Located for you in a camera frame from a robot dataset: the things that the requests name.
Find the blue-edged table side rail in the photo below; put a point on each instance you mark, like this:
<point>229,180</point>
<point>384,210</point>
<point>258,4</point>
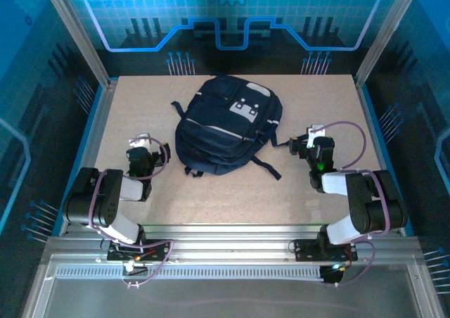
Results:
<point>99,121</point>

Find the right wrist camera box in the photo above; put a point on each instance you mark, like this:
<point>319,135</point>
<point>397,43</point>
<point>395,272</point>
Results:
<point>314,131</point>

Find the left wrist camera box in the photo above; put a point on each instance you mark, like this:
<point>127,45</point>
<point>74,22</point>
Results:
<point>139,141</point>

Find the navy blue backpack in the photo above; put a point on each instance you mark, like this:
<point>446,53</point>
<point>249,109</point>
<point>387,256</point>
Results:
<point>225,135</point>

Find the small white connector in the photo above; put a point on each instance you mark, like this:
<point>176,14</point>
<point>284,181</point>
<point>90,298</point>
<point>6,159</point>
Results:
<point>130,267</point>

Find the aluminium frame rail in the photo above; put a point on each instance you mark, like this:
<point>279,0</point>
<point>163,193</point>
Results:
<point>228,242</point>

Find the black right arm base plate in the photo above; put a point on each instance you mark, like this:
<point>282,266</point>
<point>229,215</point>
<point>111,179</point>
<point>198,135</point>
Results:
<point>306,251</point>

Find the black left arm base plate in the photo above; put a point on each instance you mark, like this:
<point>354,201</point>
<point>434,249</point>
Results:
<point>116,254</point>

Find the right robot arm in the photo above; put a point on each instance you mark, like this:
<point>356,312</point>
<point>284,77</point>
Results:
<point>334,183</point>

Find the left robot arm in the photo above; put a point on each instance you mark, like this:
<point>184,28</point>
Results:
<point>131,188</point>

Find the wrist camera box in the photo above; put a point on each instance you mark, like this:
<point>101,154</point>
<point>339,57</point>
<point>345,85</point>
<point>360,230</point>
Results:
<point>139,141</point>
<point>314,131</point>

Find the small black controller box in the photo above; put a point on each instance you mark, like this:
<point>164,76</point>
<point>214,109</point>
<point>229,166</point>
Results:
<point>330,274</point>

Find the aluminium frame post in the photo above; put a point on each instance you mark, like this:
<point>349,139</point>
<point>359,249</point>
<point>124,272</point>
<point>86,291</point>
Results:
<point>79,33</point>
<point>382,33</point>

